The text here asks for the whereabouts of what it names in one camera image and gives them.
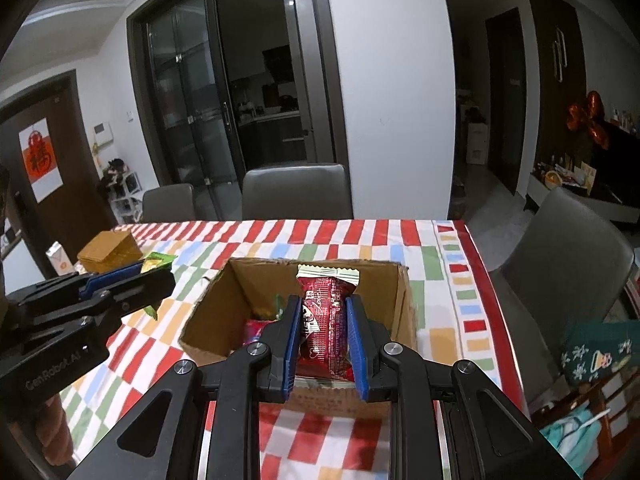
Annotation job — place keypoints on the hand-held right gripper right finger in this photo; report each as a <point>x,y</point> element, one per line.
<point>359,350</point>

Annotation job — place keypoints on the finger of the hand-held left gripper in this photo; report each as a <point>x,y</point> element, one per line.
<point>115,275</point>
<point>145,290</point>

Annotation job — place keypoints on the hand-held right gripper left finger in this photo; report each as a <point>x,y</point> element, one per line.
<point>295,350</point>

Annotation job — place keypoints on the green yellow candy packet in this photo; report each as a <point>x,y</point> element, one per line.
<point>160,261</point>

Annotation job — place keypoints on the red snack packet white ends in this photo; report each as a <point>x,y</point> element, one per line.
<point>327,320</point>

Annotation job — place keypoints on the cardboard box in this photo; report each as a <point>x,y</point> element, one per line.
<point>220,305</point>

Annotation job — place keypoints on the person's left hand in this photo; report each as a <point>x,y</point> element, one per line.
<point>50,430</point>

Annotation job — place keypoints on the woven straw box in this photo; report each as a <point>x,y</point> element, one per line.
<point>107,250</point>

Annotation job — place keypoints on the white orange drink carton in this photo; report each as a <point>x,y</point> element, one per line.
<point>60,260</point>

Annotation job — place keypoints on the white storage shelf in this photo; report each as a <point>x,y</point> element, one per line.
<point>125,200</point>

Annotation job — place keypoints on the grey dining chair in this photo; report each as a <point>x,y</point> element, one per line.
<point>565,260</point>
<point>167,202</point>
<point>295,192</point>

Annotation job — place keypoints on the checked colourful tablecloth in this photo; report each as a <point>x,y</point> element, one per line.
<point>350,232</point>

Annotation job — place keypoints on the brown wooden door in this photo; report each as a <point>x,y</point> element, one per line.
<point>75,160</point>

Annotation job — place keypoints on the red white door poster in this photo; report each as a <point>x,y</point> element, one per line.
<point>37,160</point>

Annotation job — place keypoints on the glass sliding door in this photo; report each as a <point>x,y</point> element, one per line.
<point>180,85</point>

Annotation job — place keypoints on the teal cloth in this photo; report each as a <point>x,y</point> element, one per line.
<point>570,435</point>

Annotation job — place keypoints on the green printed cushion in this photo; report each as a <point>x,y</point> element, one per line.
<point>595,355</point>

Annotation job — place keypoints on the white bin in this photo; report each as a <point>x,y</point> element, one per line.
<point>477,145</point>

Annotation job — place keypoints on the white sideboard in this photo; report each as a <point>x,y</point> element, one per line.
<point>560,195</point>

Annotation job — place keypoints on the silver refrigerator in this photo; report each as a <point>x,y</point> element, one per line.
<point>300,85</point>

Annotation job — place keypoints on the dark wooden cabinet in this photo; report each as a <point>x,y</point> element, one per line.
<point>550,85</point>

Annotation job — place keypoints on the red foil balloons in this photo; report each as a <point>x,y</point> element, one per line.
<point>592,110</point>

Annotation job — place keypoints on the white wall intercom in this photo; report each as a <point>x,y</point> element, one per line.
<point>102,133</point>

